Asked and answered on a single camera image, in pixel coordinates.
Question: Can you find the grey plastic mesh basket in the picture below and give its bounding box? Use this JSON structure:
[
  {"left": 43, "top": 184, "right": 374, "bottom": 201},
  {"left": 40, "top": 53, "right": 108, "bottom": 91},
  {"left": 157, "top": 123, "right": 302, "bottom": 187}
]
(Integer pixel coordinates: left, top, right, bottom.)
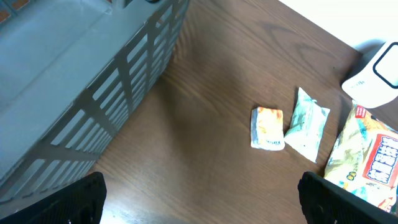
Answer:
[{"left": 1, "top": 0, "right": 189, "bottom": 215}]

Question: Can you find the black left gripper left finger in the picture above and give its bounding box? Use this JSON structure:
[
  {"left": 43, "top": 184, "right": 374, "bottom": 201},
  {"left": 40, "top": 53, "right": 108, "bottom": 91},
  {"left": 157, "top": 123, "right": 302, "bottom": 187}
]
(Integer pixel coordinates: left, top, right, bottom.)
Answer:
[{"left": 1, "top": 172, "right": 107, "bottom": 224}]

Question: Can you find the white barcode scanner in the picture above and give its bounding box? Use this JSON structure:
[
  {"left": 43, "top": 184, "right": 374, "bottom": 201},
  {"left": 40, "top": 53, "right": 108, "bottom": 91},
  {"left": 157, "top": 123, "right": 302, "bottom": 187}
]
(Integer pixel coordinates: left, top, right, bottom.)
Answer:
[{"left": 341, "top": 41, "right": 397, "bottom": 108}]

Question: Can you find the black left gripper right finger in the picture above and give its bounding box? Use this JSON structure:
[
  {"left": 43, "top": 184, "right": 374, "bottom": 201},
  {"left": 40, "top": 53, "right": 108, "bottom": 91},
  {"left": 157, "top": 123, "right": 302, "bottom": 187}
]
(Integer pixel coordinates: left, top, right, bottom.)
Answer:
[{"left": 298, "top": 172, "right": 397, "bottom": 224}]

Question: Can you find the yellow snack bag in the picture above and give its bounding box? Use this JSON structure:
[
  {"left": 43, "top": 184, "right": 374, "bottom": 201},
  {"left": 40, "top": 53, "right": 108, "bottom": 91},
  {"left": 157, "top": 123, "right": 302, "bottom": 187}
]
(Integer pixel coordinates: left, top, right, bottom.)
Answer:
[{"left": 324, "top": 101, "right": 397, "bottom": 213}]

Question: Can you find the small orange packet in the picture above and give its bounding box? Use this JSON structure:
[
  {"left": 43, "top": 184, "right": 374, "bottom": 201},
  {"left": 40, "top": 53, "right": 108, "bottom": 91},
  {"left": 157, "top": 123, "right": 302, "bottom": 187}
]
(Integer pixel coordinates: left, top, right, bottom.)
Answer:
[{"left": 251, "top": 106, "right": 285, "bottom": 151}]

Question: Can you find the teal snack pack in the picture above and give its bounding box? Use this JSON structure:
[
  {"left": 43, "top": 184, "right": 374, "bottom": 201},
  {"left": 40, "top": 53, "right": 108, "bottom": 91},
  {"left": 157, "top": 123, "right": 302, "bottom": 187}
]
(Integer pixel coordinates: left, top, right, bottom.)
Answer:
[{"left": 284, "top": 87, "right": 330, "bottom": 163}]

